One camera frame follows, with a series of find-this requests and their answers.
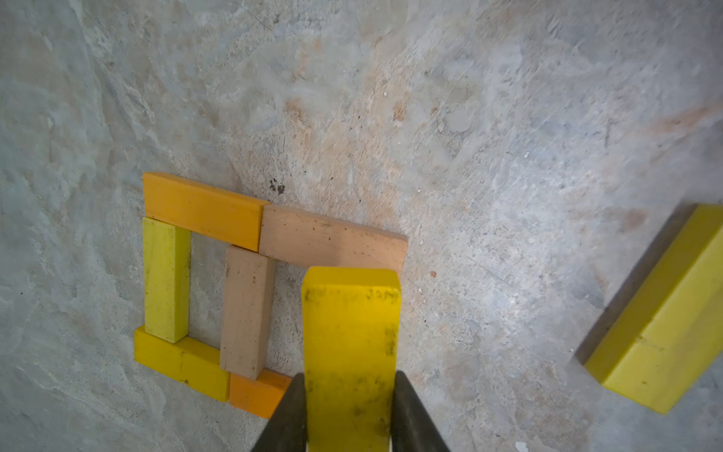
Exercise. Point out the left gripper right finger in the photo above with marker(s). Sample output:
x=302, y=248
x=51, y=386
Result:
x=412, y=429

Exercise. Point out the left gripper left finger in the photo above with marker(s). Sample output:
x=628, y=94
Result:
x=287, y=427

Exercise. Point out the tan block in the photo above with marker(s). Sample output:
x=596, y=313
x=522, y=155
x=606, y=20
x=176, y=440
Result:
x=305, y=239
x=246, y=312

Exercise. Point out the yellow block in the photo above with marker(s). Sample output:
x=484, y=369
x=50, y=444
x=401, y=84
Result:
x=351, y=326
x=671, y=330
x=188, y=361
x=166, y=264

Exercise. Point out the amber orange block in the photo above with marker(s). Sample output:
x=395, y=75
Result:
x=217, y=213

